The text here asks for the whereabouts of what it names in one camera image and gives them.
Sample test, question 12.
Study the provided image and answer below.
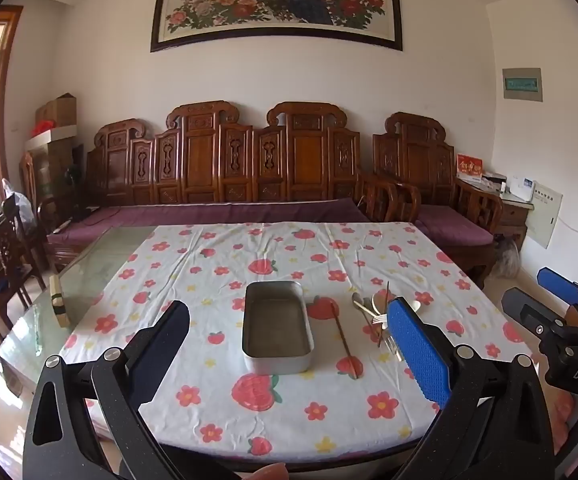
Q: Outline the red gift box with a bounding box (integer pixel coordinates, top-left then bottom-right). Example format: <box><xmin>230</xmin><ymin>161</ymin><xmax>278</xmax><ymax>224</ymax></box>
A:
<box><xmin>456</xmin><ymin>154</ymin><xmax>484</xmax><ymax>181</ymax></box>

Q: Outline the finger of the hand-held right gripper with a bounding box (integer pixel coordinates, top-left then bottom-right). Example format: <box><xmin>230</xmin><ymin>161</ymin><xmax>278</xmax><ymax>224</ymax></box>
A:
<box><xmin>538</xmin><ymin>267</ymin><xmax>578</xmax><ymax>321</ymax></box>
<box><xmin>502</xmin><ymin>287</ymin><xmax>577</xmax><ymax>346</ymax></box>

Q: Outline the carved wooden armchair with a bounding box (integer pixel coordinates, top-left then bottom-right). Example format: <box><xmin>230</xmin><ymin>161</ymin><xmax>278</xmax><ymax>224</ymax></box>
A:
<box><xmin>373</xmin><ymin>112</ymin><xmax>505</xmax><ymax>291</ymax></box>

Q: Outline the grey plastic bag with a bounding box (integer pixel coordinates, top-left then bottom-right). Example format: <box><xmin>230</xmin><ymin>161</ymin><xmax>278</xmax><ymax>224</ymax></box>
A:
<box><xmin>494</xmin><ymin>237</ymin><xmax>520</xmax><ymax>278</ymax></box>

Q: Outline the long purple sofa cushion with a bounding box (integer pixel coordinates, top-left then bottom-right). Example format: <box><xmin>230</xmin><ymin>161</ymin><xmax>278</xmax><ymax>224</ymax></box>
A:
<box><xmin>46</xmin><ymin>199</ymin><xmax>385</xmax><ymax>246</ymax></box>

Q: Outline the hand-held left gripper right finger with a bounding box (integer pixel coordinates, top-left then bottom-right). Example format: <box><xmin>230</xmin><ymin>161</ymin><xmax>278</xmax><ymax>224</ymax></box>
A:
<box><xmin>386</xmin><ymin>297</ymin><xmax>555</xmax><ymax>480</ymax></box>

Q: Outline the framed peacock painting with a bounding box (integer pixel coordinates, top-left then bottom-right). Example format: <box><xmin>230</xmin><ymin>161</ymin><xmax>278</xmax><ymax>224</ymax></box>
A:
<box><xmin>150</xmin><ymin>0</ymin><xmax>404</xmax><ymax>53</ymax></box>

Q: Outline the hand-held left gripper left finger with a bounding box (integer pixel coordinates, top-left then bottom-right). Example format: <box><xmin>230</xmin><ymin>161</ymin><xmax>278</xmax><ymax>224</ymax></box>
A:
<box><xmin>24</xmin><ymin>300</ymin><xmax>230</xmax><ymax>480</ymax></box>

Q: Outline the metal spoon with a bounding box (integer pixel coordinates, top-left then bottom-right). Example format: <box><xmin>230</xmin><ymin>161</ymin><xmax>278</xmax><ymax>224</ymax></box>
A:
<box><xmin>383</xmin><ymin>332</ymin><xmax>405</xmax><ymax>362</ymax></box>
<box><xmin>351</xmin><ymin>292</ymin><xmax>377</xmax><ymax>333</ymax></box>

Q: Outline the white wall panel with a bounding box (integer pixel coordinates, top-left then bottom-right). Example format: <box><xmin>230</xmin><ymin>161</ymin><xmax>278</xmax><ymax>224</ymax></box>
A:
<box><xmin>526</xmin><ymin>182</ymin><xmax>564</xmax><ymax>250</ymax></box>

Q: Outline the purple armchair cushion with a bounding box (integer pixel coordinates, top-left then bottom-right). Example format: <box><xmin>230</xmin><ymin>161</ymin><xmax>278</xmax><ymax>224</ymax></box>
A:
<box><xmin>416</xmin><ymin>205</ymin><xmax>495</xmax><ymax>247</ymax></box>

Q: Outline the small yellow box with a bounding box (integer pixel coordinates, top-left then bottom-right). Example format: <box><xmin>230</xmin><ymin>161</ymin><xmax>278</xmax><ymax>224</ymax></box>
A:
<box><xmin>49</xmin><ymin>275</ymin><xmax>70</xmax><ymax>331</ymax></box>

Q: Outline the cream plastic spoon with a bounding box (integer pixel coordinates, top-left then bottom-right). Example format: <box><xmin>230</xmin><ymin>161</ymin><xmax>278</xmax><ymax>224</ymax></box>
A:
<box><xmin>363</xmin><ymin>294</ymin><xmax>388</xmax><ymax>331</ymax></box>

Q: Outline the person's left hand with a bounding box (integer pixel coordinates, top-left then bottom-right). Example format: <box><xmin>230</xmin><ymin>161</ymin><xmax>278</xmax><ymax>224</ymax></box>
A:
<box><xmin>245</xmin><ymin>462</ymin><xmax>290</xmax><ymax>480</ymax></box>

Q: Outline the rectangular metal tray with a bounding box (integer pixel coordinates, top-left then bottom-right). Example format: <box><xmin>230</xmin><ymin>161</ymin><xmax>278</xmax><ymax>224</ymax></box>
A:
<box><xmin>241</xmin><ymin>281</ymin><xmax>316</xmax><ymax>376</ymax></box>

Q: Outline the white lidded box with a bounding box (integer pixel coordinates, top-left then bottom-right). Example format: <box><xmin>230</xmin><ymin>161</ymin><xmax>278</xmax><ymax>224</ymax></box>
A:
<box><xmin>25</xmin><ymin>127</ymin><xmax>77</xmax><ymax>151</ymax></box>

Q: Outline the white telephone device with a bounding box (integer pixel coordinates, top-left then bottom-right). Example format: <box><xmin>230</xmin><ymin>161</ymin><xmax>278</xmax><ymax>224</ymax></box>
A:
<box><xmin>506</xmin><ymin>175</ymin><xmax>537</xmax><ymax>201</ymax></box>

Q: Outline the cream plastic fork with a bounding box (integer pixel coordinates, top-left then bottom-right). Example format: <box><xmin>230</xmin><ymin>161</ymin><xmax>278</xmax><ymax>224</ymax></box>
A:
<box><xmin>371</xmin><ymin>313</ymin><xmax>395</xmax><ymax>341</ymax></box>

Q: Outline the wooden chopstick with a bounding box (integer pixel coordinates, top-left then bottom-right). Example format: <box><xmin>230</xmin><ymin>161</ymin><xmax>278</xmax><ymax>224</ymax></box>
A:
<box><xmin>377</xmin><ymin>281</ymin><xmax>391</xmax><ymax>350</ymax></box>
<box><xmin>335</xmin><ymin>309</ymin><xmax>361</xmax><ymax>380</ymax></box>

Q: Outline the dark wooden chair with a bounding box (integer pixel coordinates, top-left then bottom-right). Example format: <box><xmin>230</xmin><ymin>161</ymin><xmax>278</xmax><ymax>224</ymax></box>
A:
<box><xmin>0</xmin><ymin>200</ymin><xmax>44</xmax><ymax>361</ymax></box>

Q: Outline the wooden side table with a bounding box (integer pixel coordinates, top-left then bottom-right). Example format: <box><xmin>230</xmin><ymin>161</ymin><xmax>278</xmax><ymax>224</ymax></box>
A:
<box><xmin>489</xmin><ymin>187</ymin><xmax>535</xmax><ymax>253</ymax></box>

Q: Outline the floral strawberry tablecloth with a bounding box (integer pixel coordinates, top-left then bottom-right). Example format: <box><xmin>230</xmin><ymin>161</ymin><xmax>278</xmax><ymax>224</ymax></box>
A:
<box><xmin>61</xmin><ymin>222</ymin><xmax>540</xmax><ymax>466</ymax></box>

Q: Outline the carved wooden sofa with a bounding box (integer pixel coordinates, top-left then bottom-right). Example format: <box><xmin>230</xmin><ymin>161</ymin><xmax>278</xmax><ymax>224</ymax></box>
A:
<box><xmin>39</xmin><ymin>101</ymin><xmax>420</xmax><ymax>271</ymax></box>

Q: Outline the grey wall electrical box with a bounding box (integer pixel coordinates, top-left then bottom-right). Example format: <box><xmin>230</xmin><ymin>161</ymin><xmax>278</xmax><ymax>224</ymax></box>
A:
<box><xmin>502</xmin><ymin>67</ymin><xmax>542</xmax><ymax>102</ymax></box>

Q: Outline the clear plastic bag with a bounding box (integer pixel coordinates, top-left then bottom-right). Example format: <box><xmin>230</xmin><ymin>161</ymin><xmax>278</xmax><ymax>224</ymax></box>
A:
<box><xmin>1</xmin><ymin>179</ymin><xmax>34</xmax><ymax>226</ymax></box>

